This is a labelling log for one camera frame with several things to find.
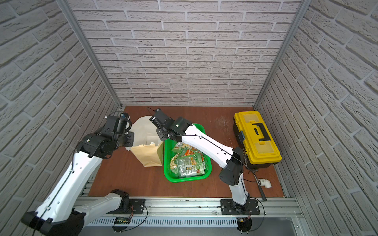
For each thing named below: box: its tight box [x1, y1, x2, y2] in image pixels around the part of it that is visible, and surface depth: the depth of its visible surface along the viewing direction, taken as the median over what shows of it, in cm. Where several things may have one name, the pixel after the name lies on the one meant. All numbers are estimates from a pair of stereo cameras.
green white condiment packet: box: [176, 153, 206, 177], surface depth 86 cm
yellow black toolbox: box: [234, 110, 283, 170], surface depth 84 cm
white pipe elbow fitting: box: [256, 178, 272, 189], surface depth 81 cm
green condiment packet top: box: [171, 141, 205, 162], surface depth 91 cm
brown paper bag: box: [125, 116, 165, 168], surface depth 70 cm
